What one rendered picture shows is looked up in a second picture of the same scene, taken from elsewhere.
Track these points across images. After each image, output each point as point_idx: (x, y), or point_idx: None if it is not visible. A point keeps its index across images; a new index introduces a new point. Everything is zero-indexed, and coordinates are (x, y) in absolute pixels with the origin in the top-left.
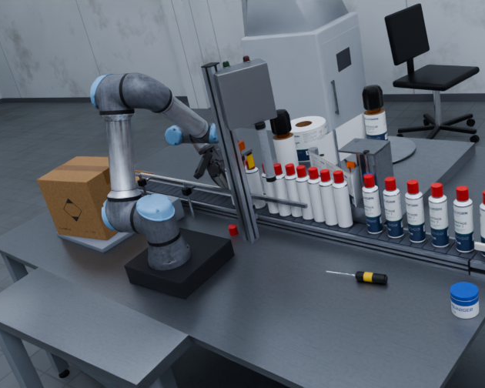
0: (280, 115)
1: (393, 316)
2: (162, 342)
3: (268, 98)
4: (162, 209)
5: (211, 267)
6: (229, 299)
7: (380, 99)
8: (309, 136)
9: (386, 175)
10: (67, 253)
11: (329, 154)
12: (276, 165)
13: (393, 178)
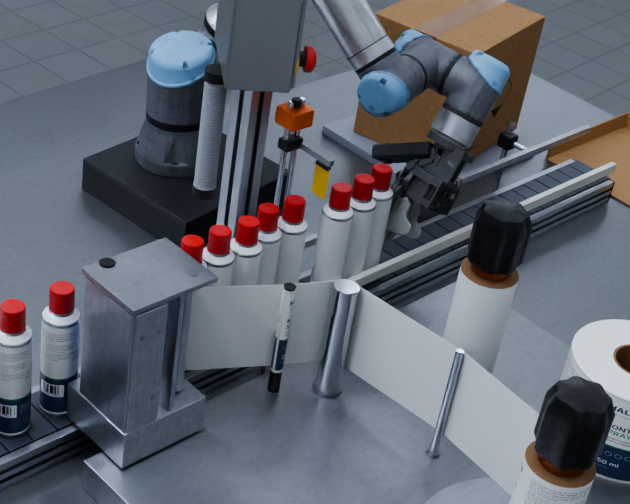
0: (482, 211)
1: None
2: None
3: (228, 36)
4: (153, 58)
5: (135, 209)
6: (37, 226)
7: (551, 439)
8: (567, 369)
9: (106, 358)
10: (353, 102)
11: (420, 379)
12: (267, 208)
13: (9, 310)
